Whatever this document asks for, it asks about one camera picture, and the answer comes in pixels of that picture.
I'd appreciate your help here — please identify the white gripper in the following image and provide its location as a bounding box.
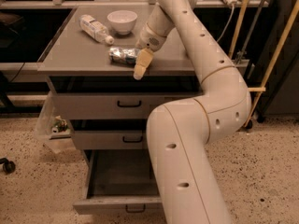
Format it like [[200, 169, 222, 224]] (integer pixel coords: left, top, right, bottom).
[[134, 23, 166, 80]]

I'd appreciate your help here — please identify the crushed silver redbull can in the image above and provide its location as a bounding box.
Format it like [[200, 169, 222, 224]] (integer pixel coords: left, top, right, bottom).
[[108, 47, 140, 65]]

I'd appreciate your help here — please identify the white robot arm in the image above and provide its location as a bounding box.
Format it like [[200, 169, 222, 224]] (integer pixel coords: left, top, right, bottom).
[[134, 0, 251, 224]]

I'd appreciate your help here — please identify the grey top drawer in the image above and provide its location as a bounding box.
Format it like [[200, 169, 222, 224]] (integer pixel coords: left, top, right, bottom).
[[52, 93, 193, 120]]

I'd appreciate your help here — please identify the grey drawer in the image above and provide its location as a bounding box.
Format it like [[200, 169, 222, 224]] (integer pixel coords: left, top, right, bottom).
[[52, 93, 193, 120], [72, 131, 147, 150], [73, 149, 163, 215]]

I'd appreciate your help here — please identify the grey drawer cabinet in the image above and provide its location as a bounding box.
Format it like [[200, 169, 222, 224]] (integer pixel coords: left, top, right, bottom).
[[36, 5, 206, 161]]

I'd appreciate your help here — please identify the grey middle drawer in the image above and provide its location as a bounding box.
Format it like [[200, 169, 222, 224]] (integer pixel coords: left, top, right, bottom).
[[72, 131, 147, 150]]

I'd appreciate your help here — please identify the grey bottom drawer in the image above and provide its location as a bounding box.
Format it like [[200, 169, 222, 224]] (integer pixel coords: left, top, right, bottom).
[[73, 149, 163, 215]]

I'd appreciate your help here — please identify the white ceramic bowl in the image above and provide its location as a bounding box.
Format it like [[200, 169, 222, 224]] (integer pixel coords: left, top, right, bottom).
[[107, 10, 137, 35]]

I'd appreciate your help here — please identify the clear plastic water bottle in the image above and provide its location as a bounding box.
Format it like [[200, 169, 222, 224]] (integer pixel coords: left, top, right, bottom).
[[78, 14, 114, 46]]

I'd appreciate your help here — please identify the clear plastic bag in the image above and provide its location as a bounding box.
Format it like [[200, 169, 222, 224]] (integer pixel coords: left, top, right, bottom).
[[34, 92, 75, 154]]

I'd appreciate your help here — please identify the black caster wheel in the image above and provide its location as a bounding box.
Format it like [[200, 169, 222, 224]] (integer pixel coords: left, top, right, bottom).
[[0, 158, 16, 174]]

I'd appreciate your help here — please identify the white cable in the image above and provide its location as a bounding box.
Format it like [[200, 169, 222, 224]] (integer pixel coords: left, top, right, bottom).
[[216, 3, 236, 44]]

